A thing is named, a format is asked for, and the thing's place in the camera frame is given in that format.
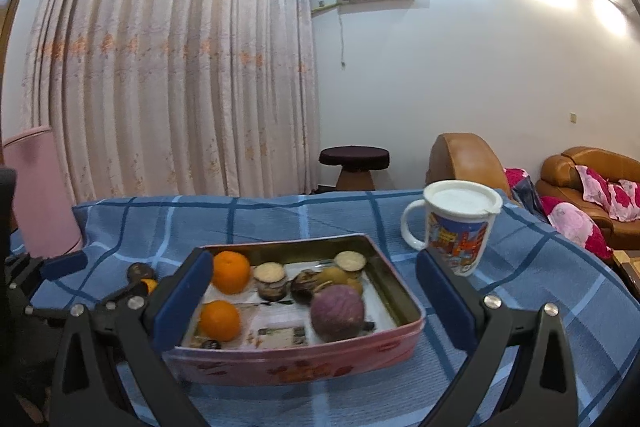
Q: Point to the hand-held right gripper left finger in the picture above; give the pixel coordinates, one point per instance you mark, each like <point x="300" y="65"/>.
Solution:
<point x="182" y="302"/>

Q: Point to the large orange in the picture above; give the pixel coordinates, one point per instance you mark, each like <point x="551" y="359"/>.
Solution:
<point x="231" y="272"/>

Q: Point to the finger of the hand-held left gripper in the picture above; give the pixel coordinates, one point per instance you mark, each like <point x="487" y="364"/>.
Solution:
<point x="65" y="266"/>
<point x="112" y="302"/>

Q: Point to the yellow fruit piece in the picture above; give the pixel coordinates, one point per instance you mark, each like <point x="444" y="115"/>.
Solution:
<point x="342" y="278"/>

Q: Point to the purple round fruit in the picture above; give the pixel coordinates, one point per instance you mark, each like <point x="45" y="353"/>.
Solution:
<point x="337" y="312"/>

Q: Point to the dark rotten cut fruit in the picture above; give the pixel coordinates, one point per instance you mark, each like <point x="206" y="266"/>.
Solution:
<point x="306" y="288"/>

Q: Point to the small dark fruit piece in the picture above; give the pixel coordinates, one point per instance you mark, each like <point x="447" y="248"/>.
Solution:
<point x="370" y="326"/>
<point x="210" y="344"/>

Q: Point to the pink floral blanket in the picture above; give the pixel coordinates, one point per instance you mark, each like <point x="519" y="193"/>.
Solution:
<point x="615" y="194"/>
<point x="575" y="222"/>

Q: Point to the dark blue bag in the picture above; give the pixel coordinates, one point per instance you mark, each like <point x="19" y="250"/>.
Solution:
<point x="527" y="194"/>

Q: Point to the pink tin box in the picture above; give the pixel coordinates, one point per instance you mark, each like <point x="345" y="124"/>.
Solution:
<point x="300" y="364"/>

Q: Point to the wooden coffee table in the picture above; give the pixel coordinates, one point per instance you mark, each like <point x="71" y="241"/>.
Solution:
<point x="627" y="269"/>

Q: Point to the white lidded printed mug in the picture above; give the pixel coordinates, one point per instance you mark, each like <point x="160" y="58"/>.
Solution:
<point x="457" y="227"/>

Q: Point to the dark wrinkled passion fruit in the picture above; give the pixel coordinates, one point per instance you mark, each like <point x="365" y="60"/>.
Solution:
<point x="140" y="271"/>

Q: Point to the brown leather sofa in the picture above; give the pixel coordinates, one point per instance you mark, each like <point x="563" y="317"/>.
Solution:
<point x="557" y="172"/>

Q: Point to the beige floral curtain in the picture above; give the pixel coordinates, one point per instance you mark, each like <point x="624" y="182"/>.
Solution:
<point x="175" y="57"/>

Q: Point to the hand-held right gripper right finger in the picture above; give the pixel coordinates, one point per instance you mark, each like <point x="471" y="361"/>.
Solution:
<point x="445" y="302"/>

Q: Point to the pink cylindrical container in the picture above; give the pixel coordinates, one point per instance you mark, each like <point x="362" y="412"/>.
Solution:
<point x="42" y="192"/>

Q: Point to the small orange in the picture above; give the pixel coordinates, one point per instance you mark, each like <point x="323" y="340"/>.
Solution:
<point x="148" y="287"/>
<point x="220" y="321"/>

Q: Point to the blue plaid cloth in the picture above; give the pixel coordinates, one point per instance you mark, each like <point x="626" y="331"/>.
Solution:
<point x="310" y="217"/>

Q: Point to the dark round stool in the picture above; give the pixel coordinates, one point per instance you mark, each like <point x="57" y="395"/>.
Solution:
<point x="355" y="157"/>

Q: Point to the cut fruit half tan flesh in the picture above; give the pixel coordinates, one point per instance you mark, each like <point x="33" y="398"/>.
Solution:
<point x="270" y="279"/>

